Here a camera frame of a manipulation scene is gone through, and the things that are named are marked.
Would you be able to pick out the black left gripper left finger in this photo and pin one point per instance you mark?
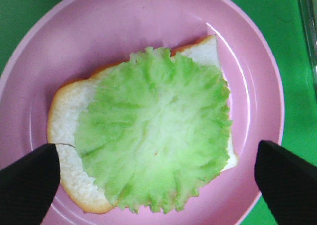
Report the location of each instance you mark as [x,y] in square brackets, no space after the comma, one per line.
[28,186]

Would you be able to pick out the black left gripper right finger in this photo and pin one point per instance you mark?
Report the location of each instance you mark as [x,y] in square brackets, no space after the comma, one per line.
[287,183]

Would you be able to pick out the toast bread slice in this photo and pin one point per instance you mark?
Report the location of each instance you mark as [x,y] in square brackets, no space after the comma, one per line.
[74,98]

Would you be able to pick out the green lettuce leaf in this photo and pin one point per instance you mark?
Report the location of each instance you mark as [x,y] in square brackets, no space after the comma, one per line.
[156,130]

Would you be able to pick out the pink round plate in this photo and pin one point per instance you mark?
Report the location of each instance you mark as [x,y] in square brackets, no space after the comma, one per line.
[78,36]

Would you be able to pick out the clear plastic tray right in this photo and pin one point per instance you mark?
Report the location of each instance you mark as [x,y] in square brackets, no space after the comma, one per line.
[308,9]

